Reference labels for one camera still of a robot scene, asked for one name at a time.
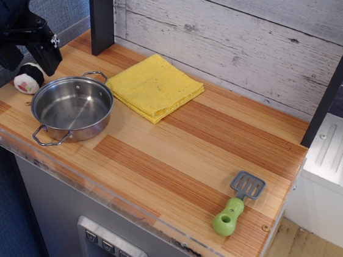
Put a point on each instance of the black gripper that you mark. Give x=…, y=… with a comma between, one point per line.
x=19, y=25

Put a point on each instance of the yellow cloth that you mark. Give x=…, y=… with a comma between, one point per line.
x=154, y=88

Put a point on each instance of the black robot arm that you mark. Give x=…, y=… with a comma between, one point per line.
x=20, y=27

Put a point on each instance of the plush sushi roll toy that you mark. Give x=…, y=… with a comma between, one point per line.
x=29, y=79

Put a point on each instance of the stainless steel pot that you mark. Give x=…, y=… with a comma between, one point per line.
x=72, y=109

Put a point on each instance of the grey appliance control panel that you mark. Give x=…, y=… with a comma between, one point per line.
x=98, y=241

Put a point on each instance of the white toy sink unit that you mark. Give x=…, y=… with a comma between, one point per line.
x=316, y=201

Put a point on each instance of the dark grey left post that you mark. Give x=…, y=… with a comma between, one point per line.
x=102, y=25

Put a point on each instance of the green handled grey spatula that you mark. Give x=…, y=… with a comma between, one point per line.
x=245, y=185

